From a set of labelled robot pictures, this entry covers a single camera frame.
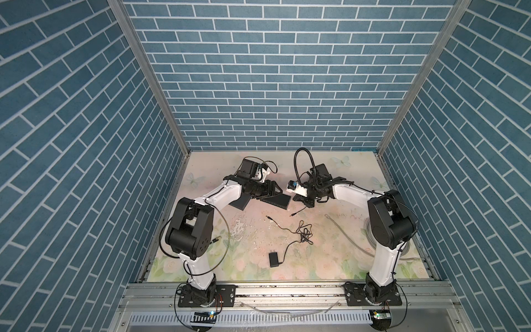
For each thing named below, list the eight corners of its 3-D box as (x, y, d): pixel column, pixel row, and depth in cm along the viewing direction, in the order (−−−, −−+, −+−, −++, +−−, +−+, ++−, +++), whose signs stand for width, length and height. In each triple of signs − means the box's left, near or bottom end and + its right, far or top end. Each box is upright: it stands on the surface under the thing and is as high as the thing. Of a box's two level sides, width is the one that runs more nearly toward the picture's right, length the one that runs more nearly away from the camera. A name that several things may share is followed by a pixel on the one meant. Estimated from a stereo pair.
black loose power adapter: (270, 267, 82) (270, 266, 80) (268, 252, 86) (268, 250, 84) (279, 266, 82) (279, 265, 81) (277, 251, 86) (277, 249, 85)
